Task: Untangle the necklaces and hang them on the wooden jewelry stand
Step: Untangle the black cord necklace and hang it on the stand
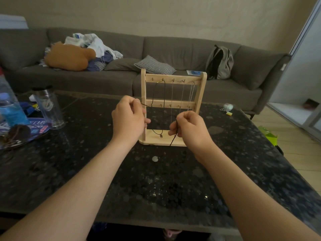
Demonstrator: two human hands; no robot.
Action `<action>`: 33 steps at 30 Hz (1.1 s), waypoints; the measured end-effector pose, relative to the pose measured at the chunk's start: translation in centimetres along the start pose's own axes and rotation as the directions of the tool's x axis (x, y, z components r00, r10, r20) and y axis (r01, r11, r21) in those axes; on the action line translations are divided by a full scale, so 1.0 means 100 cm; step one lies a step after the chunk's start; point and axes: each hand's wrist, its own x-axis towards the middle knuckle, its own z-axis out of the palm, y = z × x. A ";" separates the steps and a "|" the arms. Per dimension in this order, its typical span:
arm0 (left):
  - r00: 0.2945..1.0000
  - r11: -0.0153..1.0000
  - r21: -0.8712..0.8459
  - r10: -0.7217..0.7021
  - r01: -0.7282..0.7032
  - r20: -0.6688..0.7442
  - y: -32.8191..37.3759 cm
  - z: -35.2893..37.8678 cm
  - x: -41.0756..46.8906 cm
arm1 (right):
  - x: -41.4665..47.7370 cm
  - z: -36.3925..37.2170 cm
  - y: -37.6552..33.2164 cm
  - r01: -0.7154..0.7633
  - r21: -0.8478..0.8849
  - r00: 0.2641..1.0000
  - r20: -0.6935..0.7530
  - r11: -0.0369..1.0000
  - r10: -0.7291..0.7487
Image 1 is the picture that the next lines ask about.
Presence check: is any person's left hand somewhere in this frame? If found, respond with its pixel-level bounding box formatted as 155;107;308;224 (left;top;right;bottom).
111;95;151;148

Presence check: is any person's right hand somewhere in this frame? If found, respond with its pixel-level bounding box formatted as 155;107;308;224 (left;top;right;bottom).
168;110;216;165

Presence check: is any wooden jewelry stand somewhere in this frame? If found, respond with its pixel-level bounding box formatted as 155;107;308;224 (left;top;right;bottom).
138;68;208;147

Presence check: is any thin black wire necklace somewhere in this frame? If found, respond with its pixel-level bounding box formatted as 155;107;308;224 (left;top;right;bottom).
150;79;167;138

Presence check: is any silver chain necklace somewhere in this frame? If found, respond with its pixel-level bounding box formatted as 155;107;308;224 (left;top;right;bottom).
188;82;196;112

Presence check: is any black cord necklace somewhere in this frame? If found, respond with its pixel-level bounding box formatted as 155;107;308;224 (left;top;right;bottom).
140;102;179;163

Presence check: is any silver pendant necklace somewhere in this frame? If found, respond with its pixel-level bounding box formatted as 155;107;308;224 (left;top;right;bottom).
171;79;187;116

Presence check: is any person's right forearm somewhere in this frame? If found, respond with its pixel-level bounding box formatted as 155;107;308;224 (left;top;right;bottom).
195;145;321;241

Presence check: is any person's left forearm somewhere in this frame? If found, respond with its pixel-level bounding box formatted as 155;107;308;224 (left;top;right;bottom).
0;138;136;241

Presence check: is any grey flat cushion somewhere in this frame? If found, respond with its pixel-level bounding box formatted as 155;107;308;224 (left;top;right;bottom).
104;58;141;71

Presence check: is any checkered pillow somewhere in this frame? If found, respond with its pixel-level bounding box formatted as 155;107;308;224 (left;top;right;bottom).
133;55;177;75

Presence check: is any blue crumpled garment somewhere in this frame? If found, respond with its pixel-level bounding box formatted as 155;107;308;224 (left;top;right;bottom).
87;51;114;72

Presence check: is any green bag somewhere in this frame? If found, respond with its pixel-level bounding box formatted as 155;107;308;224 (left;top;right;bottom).
258;126;278;146

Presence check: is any grey backpack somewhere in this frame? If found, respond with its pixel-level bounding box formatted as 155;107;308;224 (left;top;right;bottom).
205;45;234;80

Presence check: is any clear plastic tumbler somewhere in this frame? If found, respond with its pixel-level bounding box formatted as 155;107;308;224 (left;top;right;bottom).
32;85;66;130

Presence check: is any white crumpled garment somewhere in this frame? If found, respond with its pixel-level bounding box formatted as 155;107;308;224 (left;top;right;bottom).
64;33;123;60

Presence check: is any grey fabric sofa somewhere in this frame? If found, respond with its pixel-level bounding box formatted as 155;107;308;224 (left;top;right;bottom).
0;27;292;116

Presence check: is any brown plush toy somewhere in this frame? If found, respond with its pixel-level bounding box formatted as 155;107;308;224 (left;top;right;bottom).
44;42;97;71

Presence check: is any blue printed packet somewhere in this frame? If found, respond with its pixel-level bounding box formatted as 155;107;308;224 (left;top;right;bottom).
0;117;52;150

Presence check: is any pink item under table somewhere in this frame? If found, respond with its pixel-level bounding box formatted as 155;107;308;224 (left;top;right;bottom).
163;229;182;239

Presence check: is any blue plastic bottle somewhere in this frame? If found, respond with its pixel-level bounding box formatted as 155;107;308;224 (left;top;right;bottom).
0;92;30;127

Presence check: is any dark shoe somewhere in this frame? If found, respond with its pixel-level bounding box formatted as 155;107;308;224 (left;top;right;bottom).
303;98;319;110

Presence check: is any sliding glass door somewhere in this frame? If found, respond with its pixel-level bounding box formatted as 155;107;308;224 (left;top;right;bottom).
267;0;321;142

